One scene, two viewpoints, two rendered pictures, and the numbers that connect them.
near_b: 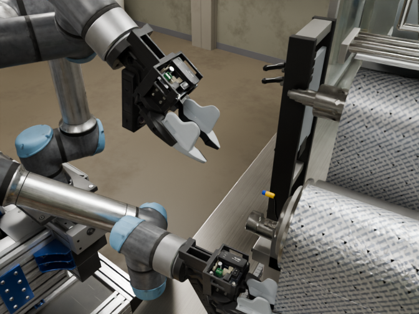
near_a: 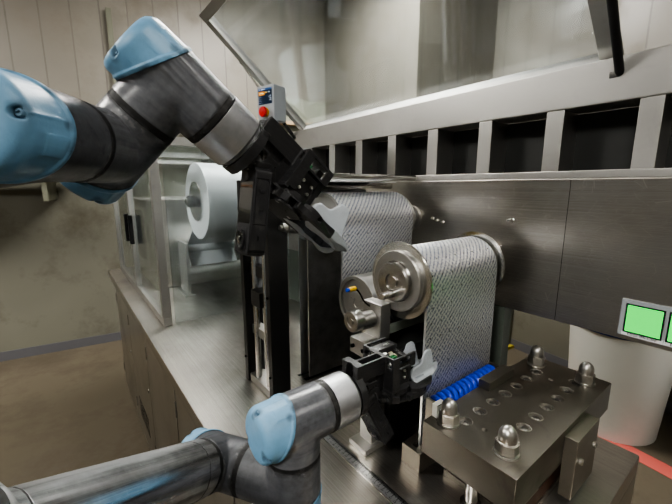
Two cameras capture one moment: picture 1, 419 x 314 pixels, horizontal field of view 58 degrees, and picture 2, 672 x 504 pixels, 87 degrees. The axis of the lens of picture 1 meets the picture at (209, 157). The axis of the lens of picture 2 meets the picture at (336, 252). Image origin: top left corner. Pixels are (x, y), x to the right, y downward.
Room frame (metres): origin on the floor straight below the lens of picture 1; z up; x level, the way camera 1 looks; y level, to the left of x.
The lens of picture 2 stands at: (0.27, 0.51, 1.43)
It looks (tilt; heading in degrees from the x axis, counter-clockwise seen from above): 10 degrees down; 292
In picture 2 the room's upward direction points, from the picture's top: straight up
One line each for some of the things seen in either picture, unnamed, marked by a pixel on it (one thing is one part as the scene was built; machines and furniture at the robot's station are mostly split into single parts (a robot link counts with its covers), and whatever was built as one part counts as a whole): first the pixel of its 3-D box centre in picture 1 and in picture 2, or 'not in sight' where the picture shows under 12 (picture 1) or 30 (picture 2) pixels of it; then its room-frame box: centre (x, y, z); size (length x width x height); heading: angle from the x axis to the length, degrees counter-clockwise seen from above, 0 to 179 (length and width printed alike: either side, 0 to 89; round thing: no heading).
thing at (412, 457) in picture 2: not in sight; (454, 426); (0.30, -0.21, 0.92); 0.28 x 0.04 x 0.04; 60
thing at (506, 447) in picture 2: not in sight; (507, 439); (0.22, -0.02, 1.05); 0.04 x 0.04 x 0.04
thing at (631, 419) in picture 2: not in sight; (616, 370); (-0.53, -1.95, 0.33); 0.55 x 0.54 x 0.66; 52
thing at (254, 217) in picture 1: (254, 222); (354, 320); (0.48, -0.08, 1.18); 0.04 x 0.02 x 0.04; 150
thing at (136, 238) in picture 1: (141, 242); (291, 422); (0.50, 0.13, 1.11); 0.11 x 0.08 x 0.09; 60
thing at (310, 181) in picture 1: (297, 222); (400, 280); (0.41, -0.14, 1.25); 0.15 x 0.01 x 0.15; 150
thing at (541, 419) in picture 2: not in sight; (523, 414); (0.18, -0.18, 1.00); 0.40 x 0.16 x 0.06; 60
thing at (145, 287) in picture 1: (147, 266); (283, 480); (0.51, 0.13, 1.01); 0.11 x 0.08 x 0.11; 3
